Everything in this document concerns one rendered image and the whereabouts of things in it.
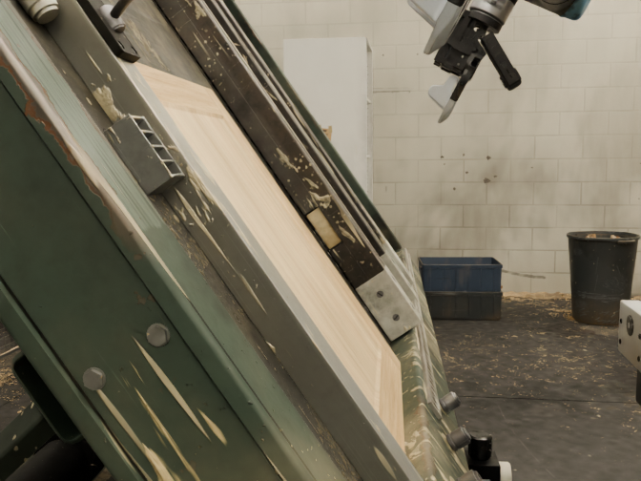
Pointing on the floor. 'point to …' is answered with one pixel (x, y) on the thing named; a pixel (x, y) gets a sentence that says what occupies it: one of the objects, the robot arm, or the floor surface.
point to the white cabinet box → (338, 94)
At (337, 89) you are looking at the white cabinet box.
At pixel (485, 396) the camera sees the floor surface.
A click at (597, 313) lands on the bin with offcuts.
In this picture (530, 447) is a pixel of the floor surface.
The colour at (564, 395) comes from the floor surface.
